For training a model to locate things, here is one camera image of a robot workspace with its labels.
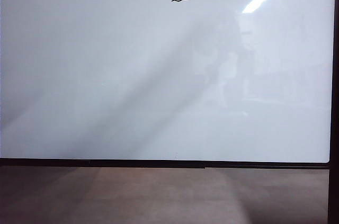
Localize white board with black frame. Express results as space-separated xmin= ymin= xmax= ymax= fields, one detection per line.
xmin=0 ymin=0 xmax=339 ymax=169

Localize black board stand post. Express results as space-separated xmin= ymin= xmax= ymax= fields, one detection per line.
xmin=327 ymin=168 xmax=339 ymax=224

